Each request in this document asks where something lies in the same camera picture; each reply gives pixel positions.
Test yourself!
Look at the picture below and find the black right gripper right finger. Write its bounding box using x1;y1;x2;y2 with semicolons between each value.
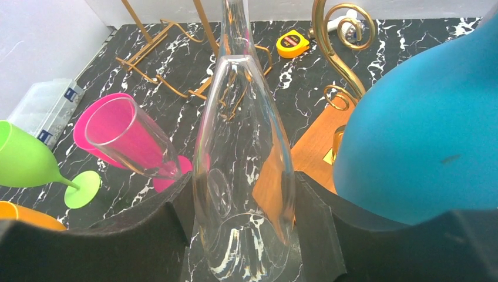
295;172;497;281

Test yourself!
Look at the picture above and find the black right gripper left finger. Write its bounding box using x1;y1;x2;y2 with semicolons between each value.
1;173;194;281

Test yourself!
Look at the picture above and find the clear wine glass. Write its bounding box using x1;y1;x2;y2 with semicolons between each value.
85;97;183;180
193;1;295;281

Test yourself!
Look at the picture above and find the blue plastic wine glass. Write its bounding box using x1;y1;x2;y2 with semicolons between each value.
333;8;497;225

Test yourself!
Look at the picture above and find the orange plastic wine glass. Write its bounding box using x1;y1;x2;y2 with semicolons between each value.
1;201;67;231

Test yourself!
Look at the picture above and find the green plastic wine glass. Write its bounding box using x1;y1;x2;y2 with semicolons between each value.
1;120;102;209

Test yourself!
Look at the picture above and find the magenta plastic wine glass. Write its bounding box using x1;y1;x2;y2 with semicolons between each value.
73;93;192;192

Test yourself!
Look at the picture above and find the gold rectangular hanging rack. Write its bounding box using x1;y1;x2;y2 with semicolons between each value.
115;0;273;122

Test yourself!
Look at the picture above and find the clear plastic screw box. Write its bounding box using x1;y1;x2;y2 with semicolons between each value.
7;78;85;150

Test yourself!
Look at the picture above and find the yellow tape measure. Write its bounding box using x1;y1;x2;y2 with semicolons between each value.
276;29;310;59

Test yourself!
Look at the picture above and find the white pipe fitting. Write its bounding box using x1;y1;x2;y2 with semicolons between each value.
327;9;365;46

